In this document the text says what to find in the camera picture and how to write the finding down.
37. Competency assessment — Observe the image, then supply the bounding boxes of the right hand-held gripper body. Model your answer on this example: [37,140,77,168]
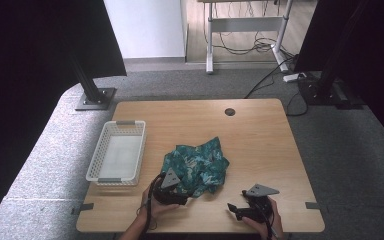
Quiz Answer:
[235,183,281,223]

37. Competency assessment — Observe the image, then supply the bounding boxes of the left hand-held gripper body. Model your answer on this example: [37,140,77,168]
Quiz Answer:
[151,167,190,206]

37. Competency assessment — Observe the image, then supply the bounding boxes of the teal floral shirt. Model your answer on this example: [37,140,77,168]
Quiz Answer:
[160,136,231,199]

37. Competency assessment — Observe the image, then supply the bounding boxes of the white plastic basket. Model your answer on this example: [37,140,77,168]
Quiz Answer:
[85,120,147,187]

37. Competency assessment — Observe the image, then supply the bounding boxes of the person's left hand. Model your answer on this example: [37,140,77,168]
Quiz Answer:
[141,186,181,222]

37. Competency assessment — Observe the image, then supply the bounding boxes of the person's right hand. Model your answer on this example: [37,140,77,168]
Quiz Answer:
[242,196,285,240]

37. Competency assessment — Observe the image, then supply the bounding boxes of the black metal stand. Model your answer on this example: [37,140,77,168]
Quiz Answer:
[298,0,367,111]
[69,56,118,112]

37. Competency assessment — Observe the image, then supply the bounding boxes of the white power strip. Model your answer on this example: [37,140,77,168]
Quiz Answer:
[282,72,308,84]

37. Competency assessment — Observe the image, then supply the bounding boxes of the black curtain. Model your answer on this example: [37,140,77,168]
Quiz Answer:
[294,0,384,153]
[0,0,128,231]

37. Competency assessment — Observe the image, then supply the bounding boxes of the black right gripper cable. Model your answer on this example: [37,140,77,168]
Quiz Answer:
[255,203,278,240]

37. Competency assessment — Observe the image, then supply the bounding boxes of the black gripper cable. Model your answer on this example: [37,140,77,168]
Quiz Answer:
[136,172,166,234]
[255,203,278,240]

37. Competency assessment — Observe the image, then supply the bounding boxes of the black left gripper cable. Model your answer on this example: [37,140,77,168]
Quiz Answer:
[136,172,166,234]

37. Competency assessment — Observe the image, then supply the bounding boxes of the black floor cable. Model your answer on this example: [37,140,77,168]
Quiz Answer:
[243,54,310,118]

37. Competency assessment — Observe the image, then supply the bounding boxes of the tangle of black cables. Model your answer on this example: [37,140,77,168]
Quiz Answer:
[202,0,296,56]

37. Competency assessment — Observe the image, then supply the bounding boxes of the white desk frame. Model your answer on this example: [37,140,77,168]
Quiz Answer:
[197,0,295,75]

